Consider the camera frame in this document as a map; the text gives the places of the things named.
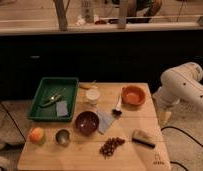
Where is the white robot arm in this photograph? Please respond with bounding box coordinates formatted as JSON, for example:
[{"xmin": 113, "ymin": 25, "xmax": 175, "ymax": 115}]
[{"xmin": 152, "ymin": 62, "xmax": 203, "ymax": 126}]

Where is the orange bowl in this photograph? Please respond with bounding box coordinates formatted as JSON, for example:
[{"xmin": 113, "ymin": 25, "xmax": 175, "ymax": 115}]
[{"xmin": 122, "ymin": 85, "xmax": 146, "ymax": 106}]

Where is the purple bowl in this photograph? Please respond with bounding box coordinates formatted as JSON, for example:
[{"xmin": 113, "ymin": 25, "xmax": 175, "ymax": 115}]
[{"xmin": 75, "ymin": 111, "xmax": 99, "ymax": 136}]

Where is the white brush with black bristles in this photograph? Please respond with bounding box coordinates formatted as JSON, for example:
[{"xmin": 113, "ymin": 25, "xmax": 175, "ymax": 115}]
[{"xmin": 112, "ymin": 96, "xmax": 122, "ymax": 116}]

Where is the wooden board table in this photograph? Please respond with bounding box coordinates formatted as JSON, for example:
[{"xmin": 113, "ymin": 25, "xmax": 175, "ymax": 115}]
[{"xmin": 17, "ymin": 83, "xmax": 171, "ymax": 171}]

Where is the grey blue cloth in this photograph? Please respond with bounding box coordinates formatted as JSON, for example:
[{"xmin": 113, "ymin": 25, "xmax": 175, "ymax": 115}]
[{"xmin": 96, "ymin": 110, "xmax": 116, "ymax": 134}]

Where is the white cup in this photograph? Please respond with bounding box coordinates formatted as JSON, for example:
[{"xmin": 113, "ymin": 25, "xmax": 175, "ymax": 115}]
[{"xmin": 85, "ymin": 88, "xmax": 100, "ymax": 105}]

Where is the blue sponge in tray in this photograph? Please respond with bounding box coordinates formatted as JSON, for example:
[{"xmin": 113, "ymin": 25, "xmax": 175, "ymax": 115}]
[{"xmin": 56, "ymin": 101, "xmax": 68, "ymax": 117}]

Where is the small metal cup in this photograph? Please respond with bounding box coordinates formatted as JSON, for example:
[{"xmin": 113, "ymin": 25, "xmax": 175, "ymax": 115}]
[{"xmin": 55, "ymin": 129, "xmax": 70, "ymax": 146}]

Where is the green plastic tray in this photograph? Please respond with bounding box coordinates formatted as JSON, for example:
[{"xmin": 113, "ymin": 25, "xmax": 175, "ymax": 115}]
[{"xmin": 27, "ymin": 77, "xmax": 79, "ymax": 122}]

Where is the green utensil in tray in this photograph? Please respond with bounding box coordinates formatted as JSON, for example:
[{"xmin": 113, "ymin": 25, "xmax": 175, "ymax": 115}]
[{"xmin": 40, "ymin": 88, "xmax": 66, "ymax": 108}]

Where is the orange peach fruit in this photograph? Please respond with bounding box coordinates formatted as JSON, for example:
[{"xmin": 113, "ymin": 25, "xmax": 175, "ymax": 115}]
[{"xmin": 29, "ymin": 127, "xmax": 45, "ymax": 144}]

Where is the black cable on floor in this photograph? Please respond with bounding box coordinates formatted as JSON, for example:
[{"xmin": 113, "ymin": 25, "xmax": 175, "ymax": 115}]
[{"xmin": 160, "ymin": 125, "xmax": 203, "ymax": 171}]

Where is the black cable at left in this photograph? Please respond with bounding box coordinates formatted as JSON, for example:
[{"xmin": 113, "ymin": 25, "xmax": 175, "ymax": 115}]
[{"xmin": 0, "ymin": 94, "xmax": 27, "ymax": 141}]

